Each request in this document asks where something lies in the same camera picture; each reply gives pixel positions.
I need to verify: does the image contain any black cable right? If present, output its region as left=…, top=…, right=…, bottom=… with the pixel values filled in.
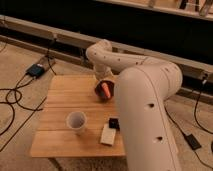
left=163, top=78, right=213, bottom=171

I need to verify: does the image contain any white rectangular block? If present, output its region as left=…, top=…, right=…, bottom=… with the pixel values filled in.
left=100, top=124, right=116, bottom=146

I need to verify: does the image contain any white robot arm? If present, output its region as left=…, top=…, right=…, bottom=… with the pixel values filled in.
left=86, top=39, right=183, bottom=171

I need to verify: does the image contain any black power adapter right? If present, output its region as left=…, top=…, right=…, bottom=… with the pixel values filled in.
left=184, top=134, right=201, bottom=150

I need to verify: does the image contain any black rectangular box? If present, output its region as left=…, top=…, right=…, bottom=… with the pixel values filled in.
left=109, top=118, right=120, bottom=130

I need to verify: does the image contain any black cable on floor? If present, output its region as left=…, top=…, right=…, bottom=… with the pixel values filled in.
left=0, top=39, right=58, bottom=153

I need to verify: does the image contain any wooden table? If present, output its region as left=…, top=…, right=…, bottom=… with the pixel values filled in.
left=30, top=75, right=125, bottom=158

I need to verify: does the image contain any white paper cup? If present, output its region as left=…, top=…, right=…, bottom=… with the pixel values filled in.
left=66, top=111, right=87, bottom=135

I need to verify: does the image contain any dark red ceramic bowl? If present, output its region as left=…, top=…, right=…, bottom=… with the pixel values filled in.
left=95, top=80, right=114, bottom=101

